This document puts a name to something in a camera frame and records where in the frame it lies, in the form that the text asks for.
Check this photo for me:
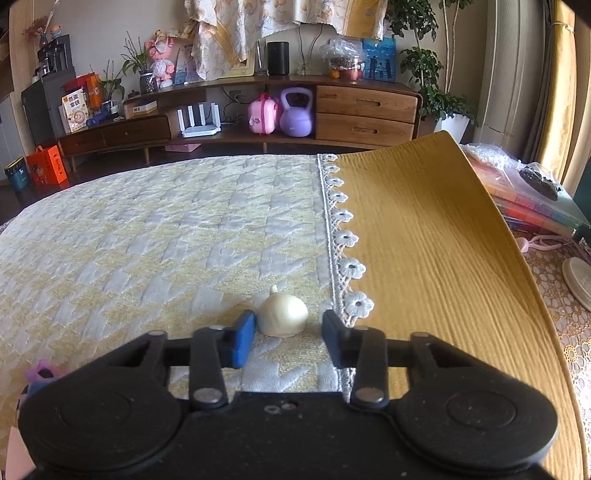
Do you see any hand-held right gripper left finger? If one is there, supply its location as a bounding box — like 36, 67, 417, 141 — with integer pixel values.
107, 310, 257, 411

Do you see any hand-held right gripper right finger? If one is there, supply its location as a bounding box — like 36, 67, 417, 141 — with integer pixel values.
321, 310, 481, 411

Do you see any white garlic bulb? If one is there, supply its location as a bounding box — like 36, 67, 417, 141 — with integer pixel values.
257, 285, 309, 337

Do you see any white router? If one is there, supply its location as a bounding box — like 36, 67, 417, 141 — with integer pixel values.
178, 103, 222, 138

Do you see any purple kettlebell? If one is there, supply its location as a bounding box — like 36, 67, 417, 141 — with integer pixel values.
278, 88, 315, 137

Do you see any pink toy suitcase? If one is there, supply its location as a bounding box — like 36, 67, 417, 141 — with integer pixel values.
248, 93, 282, 136

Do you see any wooden TV cabinet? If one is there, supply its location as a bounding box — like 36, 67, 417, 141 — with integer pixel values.
58, 74, 423, 164

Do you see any lace patterned tablecloth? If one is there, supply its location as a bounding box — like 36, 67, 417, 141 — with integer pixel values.
522, 240, 591, 480

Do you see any stack of books in plastic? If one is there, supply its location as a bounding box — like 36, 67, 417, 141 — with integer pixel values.
462, 141, 591, 236

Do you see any white plant pot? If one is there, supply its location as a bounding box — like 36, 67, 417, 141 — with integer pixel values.
434, 113, 471, 144

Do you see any flat cardboard box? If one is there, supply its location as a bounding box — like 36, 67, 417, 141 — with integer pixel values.
122, 100, 159, 119

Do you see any white round disc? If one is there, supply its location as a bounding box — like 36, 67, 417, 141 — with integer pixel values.
562, 256, 591, 312

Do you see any dark lumpy object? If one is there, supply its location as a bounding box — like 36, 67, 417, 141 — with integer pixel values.
518, 166, 564, 200

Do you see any orange gift box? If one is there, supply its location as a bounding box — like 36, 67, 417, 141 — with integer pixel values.
26, 145, 69, 185

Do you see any plant in striped pot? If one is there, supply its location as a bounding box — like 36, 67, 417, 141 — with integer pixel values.
121, 31, 160, 94

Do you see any plastic bag of fruit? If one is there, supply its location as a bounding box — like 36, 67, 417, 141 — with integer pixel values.
320, 38, 368, 84

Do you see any small plant in blue pot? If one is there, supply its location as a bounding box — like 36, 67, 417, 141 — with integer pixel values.
99, 60, 125, 116

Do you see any teal bucket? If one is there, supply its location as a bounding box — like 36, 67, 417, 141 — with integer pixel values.
4, 157, 32, 192

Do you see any pink picture card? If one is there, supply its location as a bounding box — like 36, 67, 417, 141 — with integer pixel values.
175, 44, 197, 85

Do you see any black cylinder speaker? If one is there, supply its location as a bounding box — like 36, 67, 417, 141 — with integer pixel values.
268, 41, 290, 75

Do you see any blue picture box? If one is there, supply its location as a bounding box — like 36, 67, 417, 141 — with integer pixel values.
362, 37, 398, 82

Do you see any cereal box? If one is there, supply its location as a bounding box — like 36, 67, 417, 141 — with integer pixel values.
58, 90, 90, 134

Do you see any tall green potted plant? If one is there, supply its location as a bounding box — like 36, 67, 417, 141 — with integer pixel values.
385, 0, 478, 125

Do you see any pink doll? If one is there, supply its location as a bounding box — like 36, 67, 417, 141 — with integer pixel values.
144, 29, 177, 88

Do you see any orange paper bag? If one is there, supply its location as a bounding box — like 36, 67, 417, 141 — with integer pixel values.
65, 73, 102, 109

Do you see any black mini fridge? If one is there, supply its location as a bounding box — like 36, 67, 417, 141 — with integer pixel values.
21, 67, 77, 148

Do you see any floral cover cloth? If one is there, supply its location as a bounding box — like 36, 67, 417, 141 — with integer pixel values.
184, 0, 389, 79

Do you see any black coffee machine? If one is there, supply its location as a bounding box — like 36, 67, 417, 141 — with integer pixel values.
34, 34, 75, 79

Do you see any pink cord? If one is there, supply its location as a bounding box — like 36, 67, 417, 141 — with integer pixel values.
517, 234, 564, 252

